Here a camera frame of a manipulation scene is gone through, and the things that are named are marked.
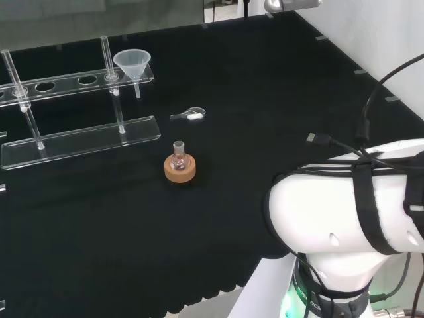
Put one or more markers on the black bench cloth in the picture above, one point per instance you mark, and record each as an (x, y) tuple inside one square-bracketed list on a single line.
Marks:
[(232, 99)]

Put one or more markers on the clear glass weighing funnel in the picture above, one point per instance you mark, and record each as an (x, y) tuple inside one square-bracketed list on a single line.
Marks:
[(195, 116)]

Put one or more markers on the white robot pedestal panel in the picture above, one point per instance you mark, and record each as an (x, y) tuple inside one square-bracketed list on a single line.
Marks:
[(261, 291)]

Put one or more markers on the translucent plastic funnel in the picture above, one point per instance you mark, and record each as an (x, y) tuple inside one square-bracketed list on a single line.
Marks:
[(132, 64)]

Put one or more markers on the clear acrylic funnel stand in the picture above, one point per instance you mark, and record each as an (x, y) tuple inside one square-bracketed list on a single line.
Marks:
[(83, 142)]

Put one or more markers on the silver metal connector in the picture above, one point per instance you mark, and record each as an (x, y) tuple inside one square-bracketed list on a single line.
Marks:
[(391, 313)]

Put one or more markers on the black tripod leg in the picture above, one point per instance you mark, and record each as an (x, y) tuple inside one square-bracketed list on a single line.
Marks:
[(246, 8)]

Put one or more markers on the grey and white device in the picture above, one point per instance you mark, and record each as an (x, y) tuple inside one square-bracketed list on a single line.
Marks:
[(291, 4)]

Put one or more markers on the small round-bottom glass flask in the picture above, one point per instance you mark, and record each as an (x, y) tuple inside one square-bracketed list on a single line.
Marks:
[(180, 161)]

